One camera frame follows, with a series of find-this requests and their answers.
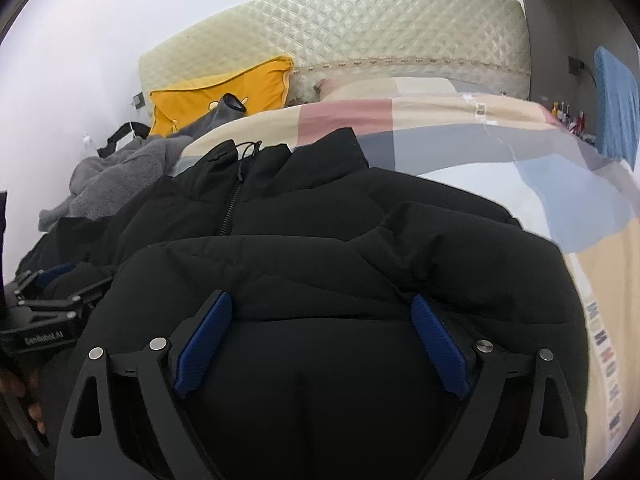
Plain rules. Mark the checked pastel blanket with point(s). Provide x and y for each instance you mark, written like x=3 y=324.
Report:
x=450 y=145

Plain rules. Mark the person's left hand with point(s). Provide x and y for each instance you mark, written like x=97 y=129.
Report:
x=35 y=417

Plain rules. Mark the black wall socket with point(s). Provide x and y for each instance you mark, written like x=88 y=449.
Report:
x=576 y=63

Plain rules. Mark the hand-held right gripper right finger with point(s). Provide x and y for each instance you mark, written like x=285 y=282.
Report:
x=440 y=345

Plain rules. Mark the dark grey garment roll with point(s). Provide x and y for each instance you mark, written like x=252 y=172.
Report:
x=215 y=115

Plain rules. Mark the black puffer jacket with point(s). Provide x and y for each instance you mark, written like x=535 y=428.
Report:
x=325 y=240

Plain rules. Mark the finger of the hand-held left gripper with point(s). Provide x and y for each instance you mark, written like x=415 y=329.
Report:
x=60 y=305
x=57 y=270

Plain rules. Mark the grey wall socket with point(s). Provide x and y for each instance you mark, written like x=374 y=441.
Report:
x=138 y=101

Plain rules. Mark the cream quilted headboard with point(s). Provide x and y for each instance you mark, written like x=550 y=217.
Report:
x=375 y=25

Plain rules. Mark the row of small bottles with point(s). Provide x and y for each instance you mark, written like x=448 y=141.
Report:
x=567 y=117

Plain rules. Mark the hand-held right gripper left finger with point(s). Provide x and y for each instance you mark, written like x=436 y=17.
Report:
x=205 y=340

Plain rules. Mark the blue towel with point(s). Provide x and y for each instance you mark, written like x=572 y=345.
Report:
x=617 y=105

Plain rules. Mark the yellow pillow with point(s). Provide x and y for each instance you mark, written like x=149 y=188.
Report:
x=200 y=95

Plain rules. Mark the grey fleece garment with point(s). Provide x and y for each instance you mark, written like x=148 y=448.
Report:
x=115 y=175

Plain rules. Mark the black bag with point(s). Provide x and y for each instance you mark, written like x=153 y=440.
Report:
x=120 y=132

